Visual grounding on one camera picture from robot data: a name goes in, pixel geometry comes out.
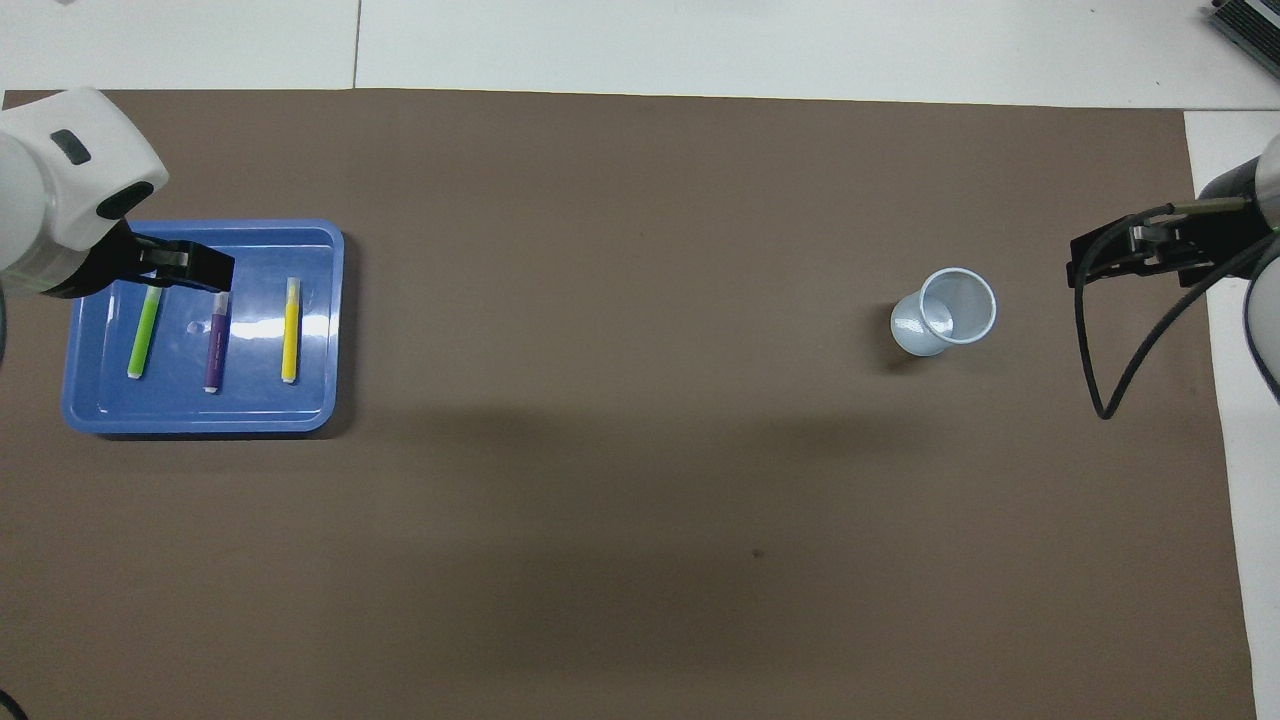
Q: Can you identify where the brown table mat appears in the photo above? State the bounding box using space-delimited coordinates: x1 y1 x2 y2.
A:
0 88 1259 720

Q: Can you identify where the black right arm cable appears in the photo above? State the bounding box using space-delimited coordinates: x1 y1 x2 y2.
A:
1072 197 1280 421

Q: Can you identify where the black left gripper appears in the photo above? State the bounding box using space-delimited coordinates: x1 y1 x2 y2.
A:
45 222 236 301

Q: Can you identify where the blue plastic tray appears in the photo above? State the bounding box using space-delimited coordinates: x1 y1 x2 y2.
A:
62 219 346 436

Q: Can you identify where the green pen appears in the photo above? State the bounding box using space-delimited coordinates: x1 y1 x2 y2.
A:
127 285 162 381

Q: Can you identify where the grey ribbed device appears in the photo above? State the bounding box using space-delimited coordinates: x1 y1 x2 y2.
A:
1205 0 1280 79

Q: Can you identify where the purple pen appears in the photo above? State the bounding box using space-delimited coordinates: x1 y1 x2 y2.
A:
204 291 230 395

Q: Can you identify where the clear plastic cup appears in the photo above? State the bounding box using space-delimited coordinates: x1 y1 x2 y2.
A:
890 267 998 358

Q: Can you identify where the yellow pen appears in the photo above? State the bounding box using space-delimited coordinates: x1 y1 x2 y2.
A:
281 277 303 385

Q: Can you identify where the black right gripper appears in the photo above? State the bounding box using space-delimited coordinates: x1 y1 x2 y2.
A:
1068 205 1276 289

